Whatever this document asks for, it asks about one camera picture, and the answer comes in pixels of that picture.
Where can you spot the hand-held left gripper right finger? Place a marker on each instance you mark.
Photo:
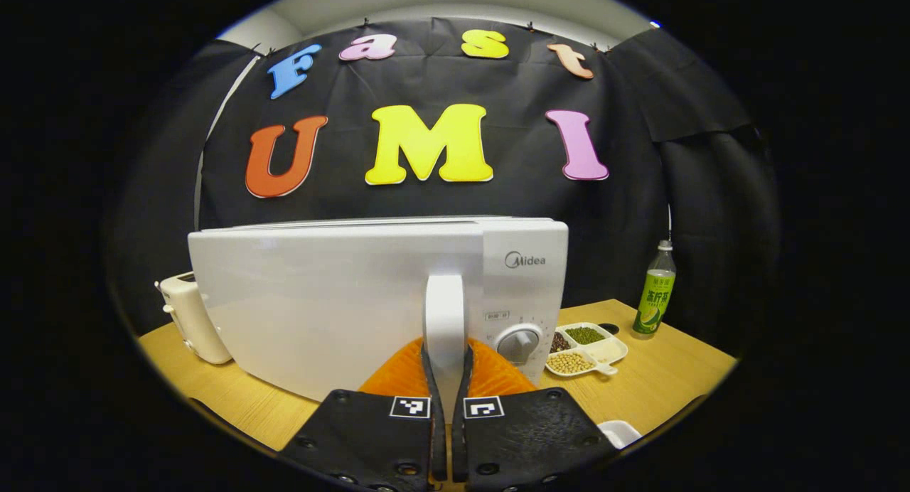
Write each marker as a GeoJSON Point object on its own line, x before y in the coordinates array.
{"type": "Point", "coordinates": [458, 442]}

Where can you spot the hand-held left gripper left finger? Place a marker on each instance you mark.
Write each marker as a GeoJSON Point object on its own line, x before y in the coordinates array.
{"type": "Point", "coordinates": [439, 442]}

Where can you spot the white square food plate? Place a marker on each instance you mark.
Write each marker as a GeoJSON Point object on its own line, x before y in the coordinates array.
{"type": "Point", "coordinates": [618, 432]}

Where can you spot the white microwave oven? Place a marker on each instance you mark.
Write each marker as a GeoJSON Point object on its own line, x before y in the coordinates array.
{"type": "Point", "coordinates": [320, 300]}

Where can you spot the white divided dish of beans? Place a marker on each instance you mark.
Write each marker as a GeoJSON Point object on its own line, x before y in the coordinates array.
{"type": "Point", "coordinates": [593, 350]}

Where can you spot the black round table grommet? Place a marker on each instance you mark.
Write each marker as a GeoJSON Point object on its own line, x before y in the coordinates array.
{"type": "Point", "coordinates": [609, 328]}

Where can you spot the green label drink bottle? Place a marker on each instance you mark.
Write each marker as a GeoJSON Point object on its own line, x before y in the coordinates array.
{"type": "Point", "coordinates": [655, 300]}

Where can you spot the white toaster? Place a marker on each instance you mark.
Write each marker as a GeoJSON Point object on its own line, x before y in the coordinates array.
{"type": "Point", "coordinates": [195, 321]}

